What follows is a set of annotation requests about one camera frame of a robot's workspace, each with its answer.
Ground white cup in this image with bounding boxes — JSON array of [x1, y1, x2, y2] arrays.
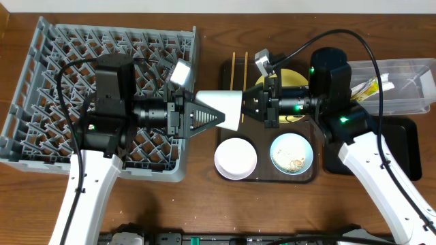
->
[[196, 91, 243, 131]]

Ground wooden chopstick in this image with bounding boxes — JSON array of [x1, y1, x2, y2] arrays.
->
[[230, 51, 236, 91], [241, 51, 249, 123]]

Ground light blue bowl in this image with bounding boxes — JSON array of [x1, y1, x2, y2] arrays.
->
[[270, 133, 314, 176]]

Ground food scraps rice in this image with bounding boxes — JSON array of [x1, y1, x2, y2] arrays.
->
[[272, 148, 306, 173]]

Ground green snack wrapper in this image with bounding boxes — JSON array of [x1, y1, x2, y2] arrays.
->
[[352, 78, 379, 101]]

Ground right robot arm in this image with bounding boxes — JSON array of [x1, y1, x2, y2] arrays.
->
[[242, 47, 435, 244]]

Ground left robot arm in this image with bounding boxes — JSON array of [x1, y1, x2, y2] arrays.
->
[[50, 54, 225, 244]]

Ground black waste tray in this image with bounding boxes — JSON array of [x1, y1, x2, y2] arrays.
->
[[323, 116, 422, 181]]

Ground grey plastic dishwasher rack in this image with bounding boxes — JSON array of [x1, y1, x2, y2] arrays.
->
[[1, 17, 199, 182]]

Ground yellow plate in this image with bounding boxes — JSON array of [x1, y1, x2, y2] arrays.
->
[[254, 67, 310, 124]]

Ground dark brown serving tray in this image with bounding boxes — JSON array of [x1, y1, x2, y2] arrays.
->
[[217, 58, 320, 184]]

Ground white bowl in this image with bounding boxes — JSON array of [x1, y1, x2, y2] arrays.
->
[[214, 137, 258, 180]]

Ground clear plastic bin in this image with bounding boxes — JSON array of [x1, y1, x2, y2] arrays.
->
[[348, 58, 435, 115]]

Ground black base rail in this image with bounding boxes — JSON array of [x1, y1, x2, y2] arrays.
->
[[96, 223, 394, 245]]

